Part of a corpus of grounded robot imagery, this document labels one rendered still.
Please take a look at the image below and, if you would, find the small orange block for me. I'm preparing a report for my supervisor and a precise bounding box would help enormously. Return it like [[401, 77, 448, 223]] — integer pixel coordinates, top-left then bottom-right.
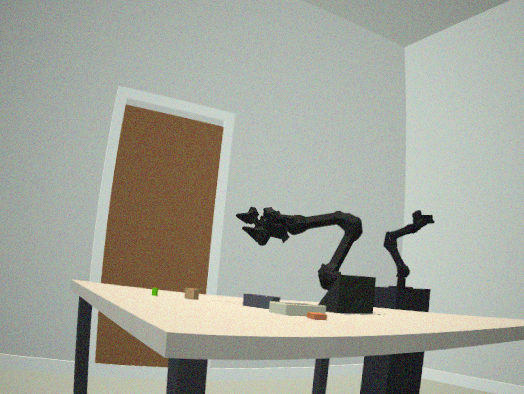
[[184, 288, 200, 300]]

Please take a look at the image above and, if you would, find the orange rectangular block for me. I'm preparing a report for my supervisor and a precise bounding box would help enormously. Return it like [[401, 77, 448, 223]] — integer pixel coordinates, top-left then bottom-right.
[[306, 312, 327, 320]]

